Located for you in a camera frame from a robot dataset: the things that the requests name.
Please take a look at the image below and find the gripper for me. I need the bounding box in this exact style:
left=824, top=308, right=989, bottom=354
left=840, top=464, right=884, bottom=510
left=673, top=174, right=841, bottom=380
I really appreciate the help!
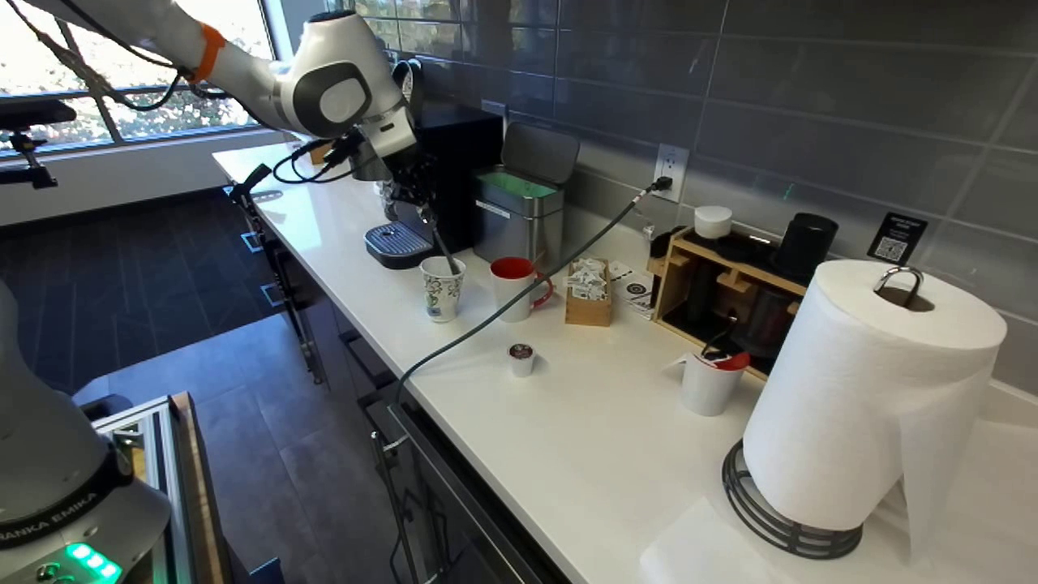
left=381, top=148, right=444, bottom=233

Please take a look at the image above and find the black stir stick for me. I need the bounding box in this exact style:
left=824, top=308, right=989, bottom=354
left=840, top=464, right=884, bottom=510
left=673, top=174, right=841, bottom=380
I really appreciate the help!
left=427, top=214, right=462, bottom=276

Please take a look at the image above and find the printed paper cup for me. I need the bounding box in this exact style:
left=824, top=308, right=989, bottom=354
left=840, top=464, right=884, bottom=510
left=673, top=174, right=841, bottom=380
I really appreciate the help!
left=419, top=255, right=468, bottom=324

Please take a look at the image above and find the white mug with red inside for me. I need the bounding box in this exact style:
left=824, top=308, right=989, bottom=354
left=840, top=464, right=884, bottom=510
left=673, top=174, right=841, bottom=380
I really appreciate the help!
left=489, top=256, right=555, bottom=324

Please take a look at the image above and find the plain white paper cup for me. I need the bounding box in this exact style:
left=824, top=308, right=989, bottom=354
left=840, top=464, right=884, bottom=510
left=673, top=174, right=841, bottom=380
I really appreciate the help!
left=680, top=350, right=752, bottom=418

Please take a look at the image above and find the black coffee machine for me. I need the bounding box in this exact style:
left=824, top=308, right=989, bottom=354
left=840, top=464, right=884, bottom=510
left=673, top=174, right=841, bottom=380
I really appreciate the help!
left=364, top=58, right=505, bottom=271

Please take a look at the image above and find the small steel bin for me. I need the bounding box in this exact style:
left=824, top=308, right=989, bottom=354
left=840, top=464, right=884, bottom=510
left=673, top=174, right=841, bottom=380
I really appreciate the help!
left=472, top=122, right=581, bottom=266

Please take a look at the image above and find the bin lid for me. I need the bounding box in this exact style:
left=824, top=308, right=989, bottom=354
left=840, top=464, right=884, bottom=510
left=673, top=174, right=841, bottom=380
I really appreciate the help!
left=500, top=122, right=581, bottom=186

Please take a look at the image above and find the heap of sugar packets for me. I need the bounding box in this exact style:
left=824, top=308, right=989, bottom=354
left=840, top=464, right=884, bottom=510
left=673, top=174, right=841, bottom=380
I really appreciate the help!
left=568, top=258, right=610, bottom=302

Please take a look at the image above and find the small wooden box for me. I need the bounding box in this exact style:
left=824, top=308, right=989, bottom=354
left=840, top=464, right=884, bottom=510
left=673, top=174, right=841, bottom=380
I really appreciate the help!
left=564, top=258, right=616, bottom=328

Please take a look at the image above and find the black and white leaflet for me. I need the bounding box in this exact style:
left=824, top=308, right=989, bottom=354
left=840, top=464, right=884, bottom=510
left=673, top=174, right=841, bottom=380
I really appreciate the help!
left=608, top=260, right=657, bottom=319

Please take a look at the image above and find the wooden organizer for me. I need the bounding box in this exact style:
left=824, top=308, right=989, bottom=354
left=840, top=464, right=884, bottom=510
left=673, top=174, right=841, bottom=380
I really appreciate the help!
left=647, top=226, right=812, bottom=382

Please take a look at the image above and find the stack of white lids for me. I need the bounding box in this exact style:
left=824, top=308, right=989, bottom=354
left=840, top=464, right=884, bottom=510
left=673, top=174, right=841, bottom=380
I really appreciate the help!
left=693, top=204, right=734, bottom=241

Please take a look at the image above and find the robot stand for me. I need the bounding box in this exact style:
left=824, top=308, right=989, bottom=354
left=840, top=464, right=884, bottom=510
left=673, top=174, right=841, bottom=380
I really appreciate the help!
left=73, top=393, right=238, bottom=584

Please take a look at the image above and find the stack of black lids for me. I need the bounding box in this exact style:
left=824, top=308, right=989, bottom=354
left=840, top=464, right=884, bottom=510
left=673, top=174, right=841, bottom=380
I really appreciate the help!
left=773, top=212, right=841, bottom=281

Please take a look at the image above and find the window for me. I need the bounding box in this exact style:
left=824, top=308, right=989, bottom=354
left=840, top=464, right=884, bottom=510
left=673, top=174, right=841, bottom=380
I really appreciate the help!
left=0, top=0, right=281, bottom=153

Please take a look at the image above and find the white paper napkin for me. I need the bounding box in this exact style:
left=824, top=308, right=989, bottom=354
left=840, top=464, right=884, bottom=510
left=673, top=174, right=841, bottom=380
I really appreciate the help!
left=639, top=496, right=783, bottom=584

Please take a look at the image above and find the black paper towel holder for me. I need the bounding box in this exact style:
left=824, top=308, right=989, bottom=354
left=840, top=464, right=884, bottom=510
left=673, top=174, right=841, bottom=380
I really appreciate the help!
left=721, top=265, right=926, bottom=561

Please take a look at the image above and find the black sign card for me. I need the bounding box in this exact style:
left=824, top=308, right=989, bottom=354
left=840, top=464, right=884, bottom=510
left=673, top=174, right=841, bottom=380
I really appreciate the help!
left=865, top=212, right=929, bottom=267

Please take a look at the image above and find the paper towel roll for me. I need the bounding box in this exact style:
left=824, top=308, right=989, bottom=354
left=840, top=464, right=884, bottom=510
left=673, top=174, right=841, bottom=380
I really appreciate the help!
left=741, top=259, right=1009, bottom=562

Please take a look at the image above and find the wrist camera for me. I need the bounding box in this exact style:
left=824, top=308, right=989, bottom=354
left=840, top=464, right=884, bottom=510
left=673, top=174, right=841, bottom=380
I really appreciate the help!
left=350, top=144, right=392, bottom=183

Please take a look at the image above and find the grey cable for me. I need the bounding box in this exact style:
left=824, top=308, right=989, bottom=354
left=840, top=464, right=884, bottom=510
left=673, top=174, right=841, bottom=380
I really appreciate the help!
left=388, top=175, right=676, bottom=584

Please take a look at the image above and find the drawer handle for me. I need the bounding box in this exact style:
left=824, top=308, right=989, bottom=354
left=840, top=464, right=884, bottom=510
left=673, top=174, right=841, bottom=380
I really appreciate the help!
left=338, top=327, right=392, bottom=392

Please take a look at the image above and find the wall socket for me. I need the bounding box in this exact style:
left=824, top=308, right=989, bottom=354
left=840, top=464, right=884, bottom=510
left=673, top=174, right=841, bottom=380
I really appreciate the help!
left=653, top=143, right=691, bottom=204

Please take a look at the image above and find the dishwasher door handle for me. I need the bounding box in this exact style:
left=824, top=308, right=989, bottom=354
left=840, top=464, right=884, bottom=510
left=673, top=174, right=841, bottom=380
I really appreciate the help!
left=370, top=428, right=424, bottom=584

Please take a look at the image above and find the camera on mount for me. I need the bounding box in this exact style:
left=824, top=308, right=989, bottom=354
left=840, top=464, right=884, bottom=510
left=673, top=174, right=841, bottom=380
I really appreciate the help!
left=0, top=98, right=79, bottom=191

